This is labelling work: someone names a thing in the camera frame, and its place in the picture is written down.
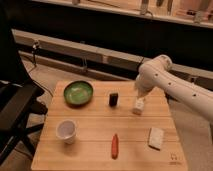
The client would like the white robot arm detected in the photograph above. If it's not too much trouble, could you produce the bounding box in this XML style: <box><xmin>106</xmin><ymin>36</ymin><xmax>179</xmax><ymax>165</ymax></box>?
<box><xmin>135</xmin><ymin>55</ymin><xmax>213</xmax><ymax>123</ymax></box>

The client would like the white small bottle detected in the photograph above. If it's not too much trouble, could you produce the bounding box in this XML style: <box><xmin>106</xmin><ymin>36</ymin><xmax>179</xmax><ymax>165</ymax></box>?
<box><xmin>132</xmin><ymin>97</ymin><xmax>145</xmax><ymax>115</ymax></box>

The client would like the white sponge block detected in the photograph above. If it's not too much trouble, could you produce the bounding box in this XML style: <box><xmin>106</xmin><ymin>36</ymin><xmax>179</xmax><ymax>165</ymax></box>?
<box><xmin>148</xmin><ymin>127</ymin><xmax>164</xmax><ymax>150</ymax></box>

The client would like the orange carrot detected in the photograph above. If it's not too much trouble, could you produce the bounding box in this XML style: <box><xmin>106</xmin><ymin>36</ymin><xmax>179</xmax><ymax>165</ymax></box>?
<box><xmin>111</xmin><ymin>134</ymin><xmax>119</xmax><ymax>159</ymax></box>

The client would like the wooden table board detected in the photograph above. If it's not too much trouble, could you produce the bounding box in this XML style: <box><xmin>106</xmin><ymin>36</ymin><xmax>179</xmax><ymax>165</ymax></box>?
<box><xmin>31</xmin><ymin>81</ymin><xmax>188</xmax><ymax>171</ymax></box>

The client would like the green bowl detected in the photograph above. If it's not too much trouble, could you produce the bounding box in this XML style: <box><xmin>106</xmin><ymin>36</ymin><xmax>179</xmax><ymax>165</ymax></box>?
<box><xmin>63</xmin><ymin>81</ymin><xmax>93</xmax><ymax>106</ymax></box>

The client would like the white paper cup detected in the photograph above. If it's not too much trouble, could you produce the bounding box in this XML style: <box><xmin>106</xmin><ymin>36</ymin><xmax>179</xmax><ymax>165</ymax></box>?
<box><xmin>56</xmin><ymin>120</ymin><xmax>76</xmax><ymax>144</ymax></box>

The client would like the black chair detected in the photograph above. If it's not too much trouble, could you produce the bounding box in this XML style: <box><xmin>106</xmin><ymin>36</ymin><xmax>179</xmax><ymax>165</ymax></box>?
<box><xmin>0</xmin><ymin>83</ymin><xmax>48</xmax><ymax>165</ymax></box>

